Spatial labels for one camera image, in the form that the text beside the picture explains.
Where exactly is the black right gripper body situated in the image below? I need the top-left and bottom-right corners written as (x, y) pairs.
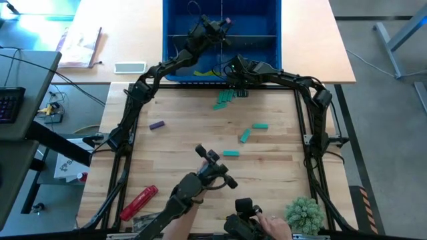
top-left (228, 59), bottom-right (265, 90)

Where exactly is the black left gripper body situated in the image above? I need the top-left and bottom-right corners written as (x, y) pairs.
top-left (191, 15), bottom-right (232, 47)

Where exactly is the blue plastic bin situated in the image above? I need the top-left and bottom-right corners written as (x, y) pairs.
top-left (162, 0), bottom-right (283, 83)

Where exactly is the person's left forearm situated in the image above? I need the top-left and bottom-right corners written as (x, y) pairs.
top-left (161, 196), bottom-right (205, 240)

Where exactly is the light wooden desk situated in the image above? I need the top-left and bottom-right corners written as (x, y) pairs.
top-left (51, 0), bottom-right (357, 85)

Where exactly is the person's left hand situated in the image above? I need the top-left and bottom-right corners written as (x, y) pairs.
top-left (196, 159), bottom-right (214, 187)

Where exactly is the person's hand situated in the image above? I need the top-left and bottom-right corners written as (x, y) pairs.
top-left (196, 159), bottom-right (214, 187)
top-left (255, 211), bottom-right (294, 240)

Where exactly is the white smartphone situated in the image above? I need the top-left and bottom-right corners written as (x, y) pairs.
top-left (113, 61), bottom-right (148, 75)

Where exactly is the green artificial plant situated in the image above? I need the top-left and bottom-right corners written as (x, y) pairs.
top-left (285, 197), bottom-right (326, 236)

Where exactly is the person's right hand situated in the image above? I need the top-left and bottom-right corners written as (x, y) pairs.
top-left (255, 211), bottom-right (294, 240)

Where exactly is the grey metal desk leg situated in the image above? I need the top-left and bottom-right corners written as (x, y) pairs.
top-left (372, 2), bottom-right (427, 81)

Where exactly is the red plastic tool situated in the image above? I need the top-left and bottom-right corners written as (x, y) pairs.
top-left (119, 185), bottom-right (159, 223)

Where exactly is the dark grey elongated tool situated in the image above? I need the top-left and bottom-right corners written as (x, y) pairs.
top-left (132, 213), bottom-right (161, 233)

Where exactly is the orange black hazard striped plate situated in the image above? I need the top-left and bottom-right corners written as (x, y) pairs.
top-left (348, 185), bottom-right (380, 235)

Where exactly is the small black electronics box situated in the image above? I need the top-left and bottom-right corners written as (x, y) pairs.
top-left (43, 113), bottom-right (64, 125)

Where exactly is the grey side desk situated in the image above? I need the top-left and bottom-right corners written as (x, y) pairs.
top-left (0, 48), bottom-right (63, 231)

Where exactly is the black desk support beam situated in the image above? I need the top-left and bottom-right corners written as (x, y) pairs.
top-left (25, 119), bottom-right (94, 167)

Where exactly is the white printed paper box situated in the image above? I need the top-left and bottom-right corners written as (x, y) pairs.
top-left (53, 137), bottom-right (90, 183)

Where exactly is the black keyboard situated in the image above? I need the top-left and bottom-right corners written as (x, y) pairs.
top-left (0, 85), bottom-right (27, 125)

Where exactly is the black caster wheel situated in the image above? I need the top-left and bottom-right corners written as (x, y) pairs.
top-left (30, 201), bottom-right (46, 215)

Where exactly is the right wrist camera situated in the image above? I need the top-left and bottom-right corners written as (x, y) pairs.
top-left (226, 55), bottom-right (245, 76)

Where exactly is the white floor cable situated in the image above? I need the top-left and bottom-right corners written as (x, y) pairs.
top-left (346, 48), bottom-right (427, 80)

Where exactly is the yellow cable connector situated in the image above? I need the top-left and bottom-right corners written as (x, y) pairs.
top-left (37, 103), bottom-right (55, 117)

